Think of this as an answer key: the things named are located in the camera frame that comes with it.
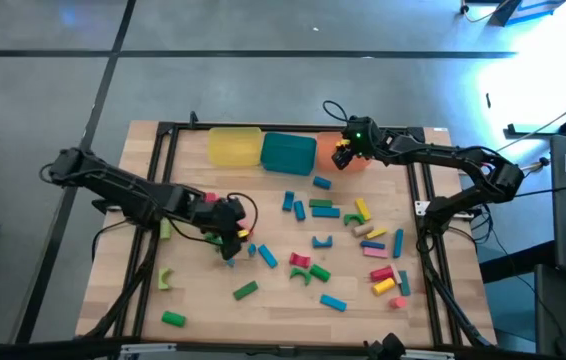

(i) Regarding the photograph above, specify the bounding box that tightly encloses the silver metal bracket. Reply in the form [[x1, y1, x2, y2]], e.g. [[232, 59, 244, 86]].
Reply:
[[396, 348, 457, 360], [119, 342, 178, 357]]

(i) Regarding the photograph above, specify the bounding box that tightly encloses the yellow rectangular wooden block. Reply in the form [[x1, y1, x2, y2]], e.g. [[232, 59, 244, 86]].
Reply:
[[354, 197, 372, 222]]

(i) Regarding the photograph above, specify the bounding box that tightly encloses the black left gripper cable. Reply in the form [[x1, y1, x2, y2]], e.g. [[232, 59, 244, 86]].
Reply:
[[167, 192, 260, 246]]

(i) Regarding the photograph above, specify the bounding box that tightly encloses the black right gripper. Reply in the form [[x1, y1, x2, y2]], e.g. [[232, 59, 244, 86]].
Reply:
[[331, 115, 383, 171]]

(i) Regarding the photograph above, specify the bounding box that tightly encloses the red wooden cylinder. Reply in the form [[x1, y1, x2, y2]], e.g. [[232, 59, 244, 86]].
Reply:
[[369, 266, 395, 283]]

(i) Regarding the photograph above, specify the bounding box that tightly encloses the green wooden cylinder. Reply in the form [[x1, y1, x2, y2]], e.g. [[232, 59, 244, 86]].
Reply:
[[308, 263, 332, 283], [160, 310, 187, 329]]

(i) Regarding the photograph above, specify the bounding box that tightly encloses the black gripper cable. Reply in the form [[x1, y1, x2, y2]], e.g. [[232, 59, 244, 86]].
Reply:
[[321, 99, 350, 124], [167, 192, 260, 246]]

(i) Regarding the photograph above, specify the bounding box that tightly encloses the green rectangular wooden block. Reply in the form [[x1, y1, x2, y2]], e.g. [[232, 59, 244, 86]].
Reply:
[[232, 280, 260, 302]]

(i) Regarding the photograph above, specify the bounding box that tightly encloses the cream cable with black clip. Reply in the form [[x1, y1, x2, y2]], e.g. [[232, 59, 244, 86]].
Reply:
[[459, 0, 504, 24]]

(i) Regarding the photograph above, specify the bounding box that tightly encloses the black teleoperation handle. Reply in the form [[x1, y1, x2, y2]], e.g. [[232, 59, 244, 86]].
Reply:
[[365, 332, 407, 360]]

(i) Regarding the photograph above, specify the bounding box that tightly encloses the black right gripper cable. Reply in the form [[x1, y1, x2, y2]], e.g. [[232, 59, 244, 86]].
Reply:
[[321, 99, 350, 124]]

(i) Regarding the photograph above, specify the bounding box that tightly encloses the translucent orange plastic bin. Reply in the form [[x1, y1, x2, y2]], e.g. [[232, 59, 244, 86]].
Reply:
[[315, 130, 372, 174]]

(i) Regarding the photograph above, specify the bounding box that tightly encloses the translucent yellow plastic bin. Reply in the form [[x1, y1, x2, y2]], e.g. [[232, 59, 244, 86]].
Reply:
[[207, 126, 264, 168]]

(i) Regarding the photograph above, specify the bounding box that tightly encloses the yellow cable with black plug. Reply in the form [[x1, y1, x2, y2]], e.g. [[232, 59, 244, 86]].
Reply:
[[522, 157, 550, 174]]

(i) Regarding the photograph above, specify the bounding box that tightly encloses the long black floor cable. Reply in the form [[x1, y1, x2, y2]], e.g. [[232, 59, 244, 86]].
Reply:
[[482, 182, 566, 202]]

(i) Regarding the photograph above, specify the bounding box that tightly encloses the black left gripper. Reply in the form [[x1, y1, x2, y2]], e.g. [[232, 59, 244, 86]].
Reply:
[[192, 195, 252, 261]]

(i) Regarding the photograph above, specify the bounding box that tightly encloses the light green arch block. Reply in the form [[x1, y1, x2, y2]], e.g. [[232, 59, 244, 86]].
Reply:
[[157, 267, 175, 291]]

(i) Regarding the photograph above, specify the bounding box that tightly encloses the black floor stand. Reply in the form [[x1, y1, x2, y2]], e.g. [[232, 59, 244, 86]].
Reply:
[[505, 94, 566, 156]]

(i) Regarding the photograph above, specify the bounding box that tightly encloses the yellow wooden cylinder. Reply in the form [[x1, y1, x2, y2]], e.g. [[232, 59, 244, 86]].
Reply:
[[371, 277, 397, 297]]

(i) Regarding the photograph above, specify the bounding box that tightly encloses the black cable bundle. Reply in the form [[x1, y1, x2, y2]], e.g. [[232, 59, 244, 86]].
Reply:
[[415, 199, 519, 281]]

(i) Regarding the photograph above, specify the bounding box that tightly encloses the teal plastic bin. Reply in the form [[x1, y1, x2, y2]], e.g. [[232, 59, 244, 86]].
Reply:
[[260, 131, 318, 177]]

